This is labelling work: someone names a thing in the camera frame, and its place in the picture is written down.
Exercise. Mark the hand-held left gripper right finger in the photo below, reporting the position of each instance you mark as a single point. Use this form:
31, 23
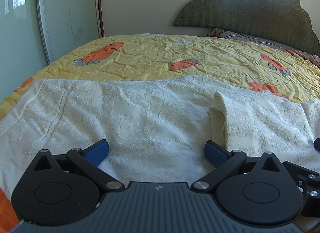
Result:
215, 153

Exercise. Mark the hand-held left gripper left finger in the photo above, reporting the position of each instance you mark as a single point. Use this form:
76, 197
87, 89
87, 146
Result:
97, 152

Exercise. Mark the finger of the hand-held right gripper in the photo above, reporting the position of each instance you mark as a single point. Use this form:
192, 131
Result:
297, 170
317, 144

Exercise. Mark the white embossed blanket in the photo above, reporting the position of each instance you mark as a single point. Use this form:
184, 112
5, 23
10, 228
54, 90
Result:
150, 118

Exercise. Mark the pink cloth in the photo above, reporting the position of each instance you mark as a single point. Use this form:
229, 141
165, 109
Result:
308, 57

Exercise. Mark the yellow carrot print blanket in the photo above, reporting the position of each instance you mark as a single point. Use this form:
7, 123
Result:
150, 57

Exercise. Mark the grey printed pillow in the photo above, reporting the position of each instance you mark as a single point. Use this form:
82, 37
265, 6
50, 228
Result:
225, 34

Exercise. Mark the green glass wardrobe door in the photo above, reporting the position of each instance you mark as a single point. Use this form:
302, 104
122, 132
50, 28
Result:
17, 35

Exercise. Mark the white framed wardrobe door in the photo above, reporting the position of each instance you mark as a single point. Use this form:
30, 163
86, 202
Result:
72, 10

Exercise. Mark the green padded headboard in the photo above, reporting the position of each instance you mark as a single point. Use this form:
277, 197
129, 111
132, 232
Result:
250, 10

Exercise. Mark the brown wooden trim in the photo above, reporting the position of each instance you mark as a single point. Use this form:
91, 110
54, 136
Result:
100, 2

